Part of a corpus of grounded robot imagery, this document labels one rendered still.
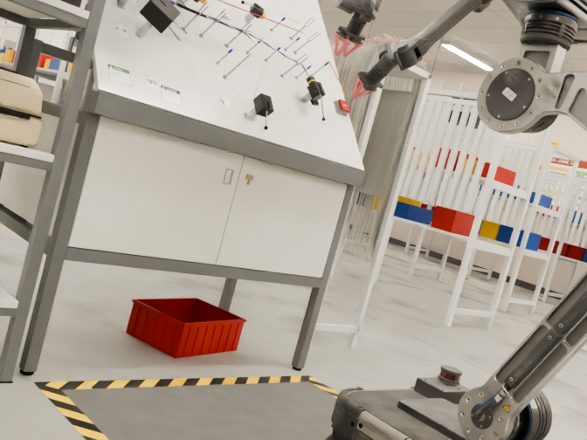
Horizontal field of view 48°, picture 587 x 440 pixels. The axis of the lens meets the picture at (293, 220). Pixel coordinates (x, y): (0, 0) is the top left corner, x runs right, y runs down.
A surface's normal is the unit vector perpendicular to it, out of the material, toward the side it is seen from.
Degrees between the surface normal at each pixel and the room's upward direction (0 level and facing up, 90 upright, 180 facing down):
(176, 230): 90
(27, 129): 90
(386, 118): 90
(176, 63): 52
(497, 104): 90
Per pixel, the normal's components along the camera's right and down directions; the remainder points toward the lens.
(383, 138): -0.73, -0.15
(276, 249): 0.65, 0.23
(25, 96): 0.74, -0.07
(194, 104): 0.68, -0.42
